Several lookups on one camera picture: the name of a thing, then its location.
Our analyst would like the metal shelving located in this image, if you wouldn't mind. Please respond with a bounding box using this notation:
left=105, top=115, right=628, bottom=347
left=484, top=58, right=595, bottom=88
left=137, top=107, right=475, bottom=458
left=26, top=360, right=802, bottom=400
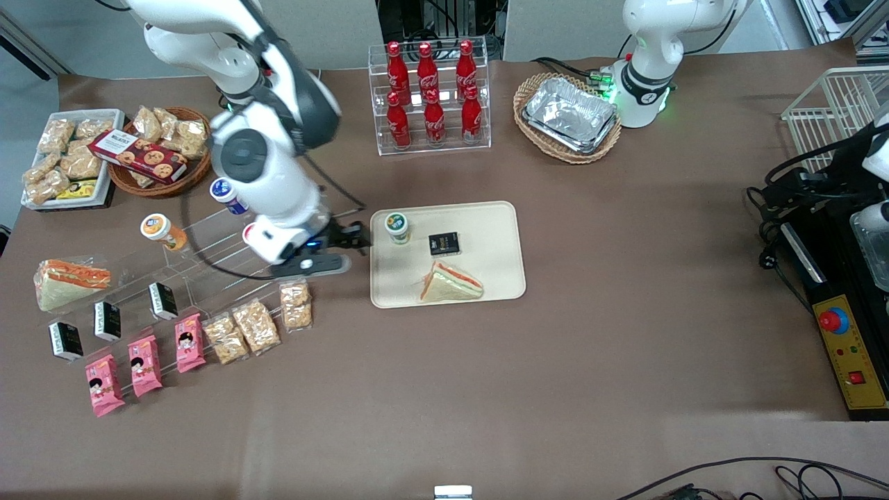
left=795, top=0, right=889, bottom=51

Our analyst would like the green gum bottle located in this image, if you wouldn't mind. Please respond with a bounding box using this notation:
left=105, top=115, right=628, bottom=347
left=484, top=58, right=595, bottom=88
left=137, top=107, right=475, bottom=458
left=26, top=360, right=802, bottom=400
left=385, top=211, right=411, bottom=246

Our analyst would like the aluminium foil tray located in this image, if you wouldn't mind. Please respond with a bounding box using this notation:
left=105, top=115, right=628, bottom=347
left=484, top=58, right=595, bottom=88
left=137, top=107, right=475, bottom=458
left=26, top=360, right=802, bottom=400
left=522, top=76, right=620, bottom=155

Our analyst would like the beige plastic tray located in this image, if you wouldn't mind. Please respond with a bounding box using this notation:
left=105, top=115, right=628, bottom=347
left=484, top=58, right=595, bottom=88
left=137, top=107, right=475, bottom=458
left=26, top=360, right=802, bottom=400
left=369, top=201, right=527, bottom=309

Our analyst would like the black equipment rack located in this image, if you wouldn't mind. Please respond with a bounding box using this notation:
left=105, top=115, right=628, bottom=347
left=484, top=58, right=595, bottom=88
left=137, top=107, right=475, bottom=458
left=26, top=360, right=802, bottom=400
left=377, top=0, right=504, bottom=44

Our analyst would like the light wicker basket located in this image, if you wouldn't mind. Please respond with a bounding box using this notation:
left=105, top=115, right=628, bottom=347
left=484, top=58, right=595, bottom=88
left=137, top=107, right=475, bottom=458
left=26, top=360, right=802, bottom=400
left=513, top=72, right=623, bottom=166

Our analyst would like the yellow control box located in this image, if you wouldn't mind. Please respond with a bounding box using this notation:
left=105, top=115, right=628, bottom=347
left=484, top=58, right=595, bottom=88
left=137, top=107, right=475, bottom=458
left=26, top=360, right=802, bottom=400
left=812, top=294, right=889, bottom=413

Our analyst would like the black base cable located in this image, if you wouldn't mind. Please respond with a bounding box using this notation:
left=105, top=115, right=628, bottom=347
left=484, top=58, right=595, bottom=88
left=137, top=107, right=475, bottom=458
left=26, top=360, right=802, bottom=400
left=530, top=56, right=606, bottom=83

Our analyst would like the clear plastic container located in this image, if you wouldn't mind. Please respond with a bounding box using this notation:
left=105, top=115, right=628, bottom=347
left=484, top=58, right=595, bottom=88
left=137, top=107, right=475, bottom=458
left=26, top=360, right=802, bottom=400
left=850, top=224, right=889, bottom=293

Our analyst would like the clear acrylic stepped stand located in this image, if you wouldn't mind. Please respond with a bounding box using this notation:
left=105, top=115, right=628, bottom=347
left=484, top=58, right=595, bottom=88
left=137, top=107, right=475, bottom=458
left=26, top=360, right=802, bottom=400
left=31, top=197, right=301, bottom=365

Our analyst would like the black floor cable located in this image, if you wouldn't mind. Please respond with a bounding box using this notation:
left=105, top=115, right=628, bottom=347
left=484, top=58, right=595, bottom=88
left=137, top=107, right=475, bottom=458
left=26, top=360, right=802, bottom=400
left=615, top=456, right=889, bottom=500

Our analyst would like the red cookie box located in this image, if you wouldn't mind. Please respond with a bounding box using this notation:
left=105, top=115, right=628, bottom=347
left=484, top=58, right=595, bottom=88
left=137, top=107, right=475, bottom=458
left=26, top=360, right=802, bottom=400
left=88, top=128, right=189, bottom=185

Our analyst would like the orange gum bottle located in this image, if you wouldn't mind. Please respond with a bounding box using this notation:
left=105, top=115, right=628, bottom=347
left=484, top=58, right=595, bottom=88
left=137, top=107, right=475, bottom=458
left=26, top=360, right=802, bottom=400
left=140, top=213, right=188, bottom=251

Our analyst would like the brown wicker basket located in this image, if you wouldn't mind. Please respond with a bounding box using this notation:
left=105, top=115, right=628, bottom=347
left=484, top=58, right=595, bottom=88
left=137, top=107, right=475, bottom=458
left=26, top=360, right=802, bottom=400
left=107, top=106, right=217, bottom=200

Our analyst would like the black plug cable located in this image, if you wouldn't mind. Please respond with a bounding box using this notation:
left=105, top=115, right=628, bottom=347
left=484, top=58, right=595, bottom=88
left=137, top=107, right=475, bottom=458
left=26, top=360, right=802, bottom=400
left=745, top=185, right=815, bottom=310

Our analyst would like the white rectangular tray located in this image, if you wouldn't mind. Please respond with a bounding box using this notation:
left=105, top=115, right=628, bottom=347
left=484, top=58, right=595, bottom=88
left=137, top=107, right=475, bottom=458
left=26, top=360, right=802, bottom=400
left=20, top=108, right=126, bottom=210

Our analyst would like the clear acrylic bottle rack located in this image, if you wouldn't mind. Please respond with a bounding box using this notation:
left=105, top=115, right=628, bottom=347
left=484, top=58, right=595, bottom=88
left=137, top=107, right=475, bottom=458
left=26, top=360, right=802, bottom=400
left=367, top=35, right=492, bottom=156

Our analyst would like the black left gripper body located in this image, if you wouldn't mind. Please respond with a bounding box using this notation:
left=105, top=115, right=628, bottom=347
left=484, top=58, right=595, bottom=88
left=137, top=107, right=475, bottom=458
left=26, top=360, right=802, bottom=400
left=825, top=135, right=879, bottom=210

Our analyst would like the wrapped triangle sandwich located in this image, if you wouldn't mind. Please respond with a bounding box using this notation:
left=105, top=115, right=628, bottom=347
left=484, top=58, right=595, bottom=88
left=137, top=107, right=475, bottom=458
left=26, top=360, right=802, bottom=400
left=34, top=258, right=113, bottom=312
left=418, top=260, right=485, bottom=304

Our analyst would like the pink snack pack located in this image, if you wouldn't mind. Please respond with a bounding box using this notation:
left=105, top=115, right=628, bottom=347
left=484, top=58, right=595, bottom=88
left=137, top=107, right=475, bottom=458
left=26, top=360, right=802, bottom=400
left=174, top=312, right=207, bottom=374
left=84, top=353, right=127, bottom=418
left=126, top=334, right=164, bottom=399

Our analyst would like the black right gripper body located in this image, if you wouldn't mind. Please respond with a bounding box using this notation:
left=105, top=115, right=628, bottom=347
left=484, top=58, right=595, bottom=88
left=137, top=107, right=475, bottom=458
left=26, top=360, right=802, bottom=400
left=314, top=222, right=353, bottom=253

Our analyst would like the black machine base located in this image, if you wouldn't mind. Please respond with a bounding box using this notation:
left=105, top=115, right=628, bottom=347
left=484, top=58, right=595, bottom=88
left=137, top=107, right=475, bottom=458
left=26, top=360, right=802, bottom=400
left=776, top=207, right=889, bottom=422

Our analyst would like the white wire basket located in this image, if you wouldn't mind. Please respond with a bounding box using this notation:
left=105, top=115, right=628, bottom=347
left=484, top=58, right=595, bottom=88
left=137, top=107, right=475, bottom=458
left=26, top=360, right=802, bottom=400
left=781, top=66, right=889, bottom=175

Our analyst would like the yellow snack pack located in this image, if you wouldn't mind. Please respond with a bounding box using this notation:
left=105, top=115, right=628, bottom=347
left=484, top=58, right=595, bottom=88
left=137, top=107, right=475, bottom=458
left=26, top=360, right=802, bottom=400
left=55, top=178, right=99, bottom=201

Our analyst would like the clear rice crisp pack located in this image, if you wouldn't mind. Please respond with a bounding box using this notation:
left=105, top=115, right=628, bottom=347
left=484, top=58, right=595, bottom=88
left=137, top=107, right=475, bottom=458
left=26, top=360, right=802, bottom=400
left=279, top=277, right=314, bottom=332
left=231, top=298, right=283, bottom=356
left=203, top=312, right=250, bottom=366

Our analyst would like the red cola bottle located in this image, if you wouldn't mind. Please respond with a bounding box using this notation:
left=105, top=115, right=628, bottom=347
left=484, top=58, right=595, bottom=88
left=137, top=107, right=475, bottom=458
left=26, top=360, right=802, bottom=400
left=385, top=41, right=410, bottom=99
left=423, top=90, right=447, bottom=147
left=456, top=39, right=479, bottom=92
left=460, top=85, right=483, bottom=144
left=416, top=42, right=440, bottom=98
left=385, top=91, right=413, bottom=151

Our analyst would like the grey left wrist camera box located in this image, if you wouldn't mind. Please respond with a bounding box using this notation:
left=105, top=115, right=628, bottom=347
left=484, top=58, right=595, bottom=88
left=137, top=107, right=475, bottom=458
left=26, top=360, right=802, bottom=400
left=851, top=200, right=889, bottom=227

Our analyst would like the blue gum bottle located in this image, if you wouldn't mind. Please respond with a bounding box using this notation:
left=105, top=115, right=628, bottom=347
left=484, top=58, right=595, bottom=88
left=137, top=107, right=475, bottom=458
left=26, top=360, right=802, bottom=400
left=209, top=176, right=249, bottom=215

